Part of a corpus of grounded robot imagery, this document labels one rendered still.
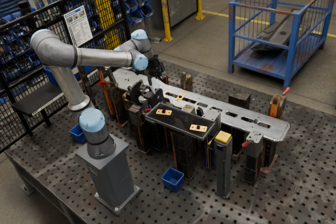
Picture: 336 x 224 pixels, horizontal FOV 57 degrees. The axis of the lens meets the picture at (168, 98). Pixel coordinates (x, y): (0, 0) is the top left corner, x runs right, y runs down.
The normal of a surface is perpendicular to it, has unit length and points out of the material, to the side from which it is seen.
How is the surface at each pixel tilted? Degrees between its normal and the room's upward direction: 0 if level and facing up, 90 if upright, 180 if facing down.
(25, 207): 0
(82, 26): 90
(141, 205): 0
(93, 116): 7
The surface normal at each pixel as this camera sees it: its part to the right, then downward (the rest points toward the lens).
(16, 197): -0.11, -0.79
